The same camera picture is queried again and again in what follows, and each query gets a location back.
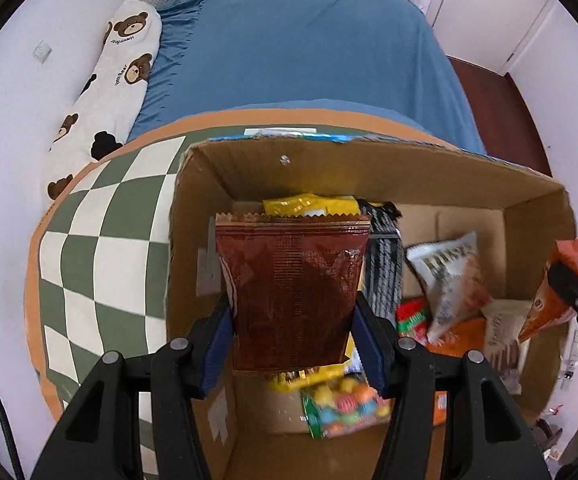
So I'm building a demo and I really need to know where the bear print pillow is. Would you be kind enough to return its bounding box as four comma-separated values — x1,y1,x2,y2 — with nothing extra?
46,0,162,203

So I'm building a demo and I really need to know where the red snack packet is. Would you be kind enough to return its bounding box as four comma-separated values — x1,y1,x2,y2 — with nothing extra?
396,297,432,345

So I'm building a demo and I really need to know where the colourful candy bag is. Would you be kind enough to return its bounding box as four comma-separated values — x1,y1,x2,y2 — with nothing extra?
301,377,395,439

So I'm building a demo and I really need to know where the large orange snack packet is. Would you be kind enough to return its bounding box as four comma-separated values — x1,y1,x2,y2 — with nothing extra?
426,317,487,426

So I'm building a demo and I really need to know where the brown snack packet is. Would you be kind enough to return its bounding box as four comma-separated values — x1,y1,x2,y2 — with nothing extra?
215,212,372,373

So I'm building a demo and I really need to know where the long black snack packet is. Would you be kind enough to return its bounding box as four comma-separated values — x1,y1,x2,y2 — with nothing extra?
358,200,405,321

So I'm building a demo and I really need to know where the green white checkered mat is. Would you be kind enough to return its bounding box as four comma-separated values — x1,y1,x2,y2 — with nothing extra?
24,105,552,478

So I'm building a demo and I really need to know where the white door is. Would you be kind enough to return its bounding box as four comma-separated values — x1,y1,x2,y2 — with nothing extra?
426,0,554,68

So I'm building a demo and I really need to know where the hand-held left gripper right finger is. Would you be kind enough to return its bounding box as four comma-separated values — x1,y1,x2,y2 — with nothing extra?
353,292,552,480

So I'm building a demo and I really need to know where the printed cardboard box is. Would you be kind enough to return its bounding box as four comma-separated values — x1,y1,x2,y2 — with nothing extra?
166,132,577,480

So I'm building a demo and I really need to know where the floor clutter pile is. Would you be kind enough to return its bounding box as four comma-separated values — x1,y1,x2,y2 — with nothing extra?
531,390,578,480

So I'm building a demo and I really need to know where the small orange snack packet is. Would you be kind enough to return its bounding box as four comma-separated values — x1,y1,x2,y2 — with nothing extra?
519,234,578,343

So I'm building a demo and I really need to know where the blue bed sheet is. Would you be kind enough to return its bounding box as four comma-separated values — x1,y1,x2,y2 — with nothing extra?
129,0,487,156

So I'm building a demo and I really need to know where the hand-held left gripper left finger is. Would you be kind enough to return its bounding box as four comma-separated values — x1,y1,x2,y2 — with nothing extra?
32,300,235,480

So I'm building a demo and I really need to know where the white cookie packet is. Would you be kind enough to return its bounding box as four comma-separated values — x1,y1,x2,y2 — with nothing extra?
484,300,534,378

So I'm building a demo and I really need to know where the white chips bag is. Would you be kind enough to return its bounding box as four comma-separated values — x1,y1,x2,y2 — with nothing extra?
406,231,492,343

